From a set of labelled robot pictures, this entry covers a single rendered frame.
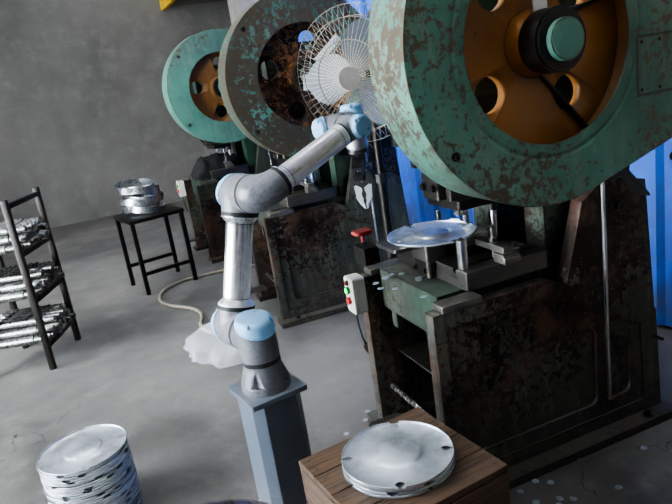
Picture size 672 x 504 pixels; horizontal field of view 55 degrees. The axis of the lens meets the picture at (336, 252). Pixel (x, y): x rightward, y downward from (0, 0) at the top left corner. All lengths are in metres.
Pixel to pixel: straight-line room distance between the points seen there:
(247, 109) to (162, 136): 5.30
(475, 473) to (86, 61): 7.37
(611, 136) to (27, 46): 7.30
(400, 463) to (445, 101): 0.89
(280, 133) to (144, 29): 5.39
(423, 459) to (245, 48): 2.17
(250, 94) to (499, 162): 1.81
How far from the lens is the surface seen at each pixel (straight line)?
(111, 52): 8.43
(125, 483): 2.39
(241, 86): 3.21
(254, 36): 3.24
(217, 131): 4.95
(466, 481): 1.67
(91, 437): 2.48
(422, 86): 1.52
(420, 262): 2.12
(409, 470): 1.67
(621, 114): 1.90
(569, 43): 1.69
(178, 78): 4.89
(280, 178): 1.87
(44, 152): 8.41
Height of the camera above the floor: 1.35
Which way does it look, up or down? 16 degrees down
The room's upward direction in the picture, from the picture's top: 9 degrees counter-clockwise
